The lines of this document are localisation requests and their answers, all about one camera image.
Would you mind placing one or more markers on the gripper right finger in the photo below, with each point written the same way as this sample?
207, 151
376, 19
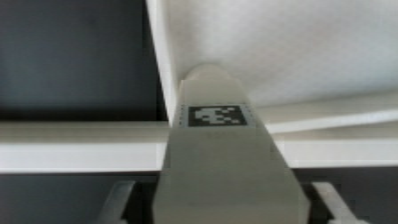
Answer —
344, 216

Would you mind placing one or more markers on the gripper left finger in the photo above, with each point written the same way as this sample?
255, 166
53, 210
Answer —
117, 213

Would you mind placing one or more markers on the white desk tabletop panel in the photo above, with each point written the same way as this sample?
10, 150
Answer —
309, 49

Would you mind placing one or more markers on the white U-shaped obstacle fence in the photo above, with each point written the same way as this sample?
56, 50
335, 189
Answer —
101, 147

